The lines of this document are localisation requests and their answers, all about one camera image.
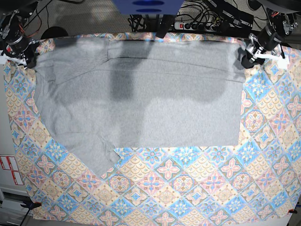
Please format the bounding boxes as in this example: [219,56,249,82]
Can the black orange corner clamp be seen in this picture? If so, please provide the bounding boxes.
[20,201,41,210]

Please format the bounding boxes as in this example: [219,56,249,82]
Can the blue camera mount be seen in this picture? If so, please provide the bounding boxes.
[112,0,184,15]

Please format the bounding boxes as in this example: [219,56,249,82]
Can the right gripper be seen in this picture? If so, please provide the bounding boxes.
[4,39,40,69]

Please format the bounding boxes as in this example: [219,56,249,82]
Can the white power strip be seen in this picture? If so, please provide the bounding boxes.
[173,22,218,32]

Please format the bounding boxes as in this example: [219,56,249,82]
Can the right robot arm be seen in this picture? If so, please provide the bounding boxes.
[0,10,40,69]

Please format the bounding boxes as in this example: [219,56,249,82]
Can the black orange right clamp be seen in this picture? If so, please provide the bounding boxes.
[288,210,298,214]

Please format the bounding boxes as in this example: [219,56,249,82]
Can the patterned tablecloth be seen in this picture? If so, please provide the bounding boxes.
[2,33,301,226]

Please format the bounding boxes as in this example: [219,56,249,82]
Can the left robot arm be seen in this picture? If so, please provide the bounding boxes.
[241,0,301,69]

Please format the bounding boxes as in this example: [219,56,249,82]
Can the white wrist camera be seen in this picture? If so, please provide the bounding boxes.
[0,55,27,66]
[254,53,290,69]

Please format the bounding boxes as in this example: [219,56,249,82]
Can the red white labels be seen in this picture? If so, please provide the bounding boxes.
[0,155,23,186]

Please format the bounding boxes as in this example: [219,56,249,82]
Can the grey T-shirt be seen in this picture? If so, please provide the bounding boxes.
[34,38,245,175]

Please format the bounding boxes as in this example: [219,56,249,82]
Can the black office chair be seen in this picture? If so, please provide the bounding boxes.
[41,26,69,40]

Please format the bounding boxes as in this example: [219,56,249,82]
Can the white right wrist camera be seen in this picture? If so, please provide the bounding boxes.
[0,55,27,66]

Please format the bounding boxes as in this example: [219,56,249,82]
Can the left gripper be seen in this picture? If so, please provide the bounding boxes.
[238,27,282,69]

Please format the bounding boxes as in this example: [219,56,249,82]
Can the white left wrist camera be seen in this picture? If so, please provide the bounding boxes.
[254,53,290,69]

